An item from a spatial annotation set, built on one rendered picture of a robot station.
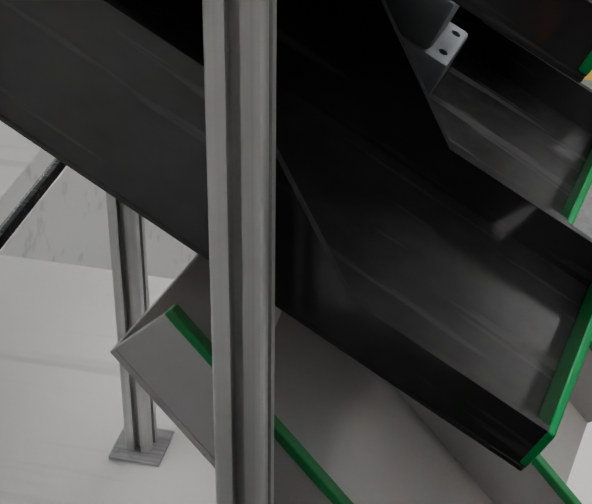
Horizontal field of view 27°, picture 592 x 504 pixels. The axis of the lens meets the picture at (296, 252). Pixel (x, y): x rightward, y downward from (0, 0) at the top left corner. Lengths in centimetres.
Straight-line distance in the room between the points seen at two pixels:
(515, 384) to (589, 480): 47
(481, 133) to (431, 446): 16
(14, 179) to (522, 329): 88
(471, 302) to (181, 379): 13
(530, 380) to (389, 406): 14
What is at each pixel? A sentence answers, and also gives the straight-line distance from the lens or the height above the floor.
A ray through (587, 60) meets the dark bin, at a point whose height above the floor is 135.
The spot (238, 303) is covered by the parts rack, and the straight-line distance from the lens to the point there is 45.
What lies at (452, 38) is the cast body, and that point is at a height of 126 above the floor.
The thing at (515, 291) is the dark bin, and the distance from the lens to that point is 55.
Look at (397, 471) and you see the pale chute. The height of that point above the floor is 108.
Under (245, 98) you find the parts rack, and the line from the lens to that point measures 40.
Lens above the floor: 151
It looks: 33 degrees down
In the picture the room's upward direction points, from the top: 1 degrees clockwise
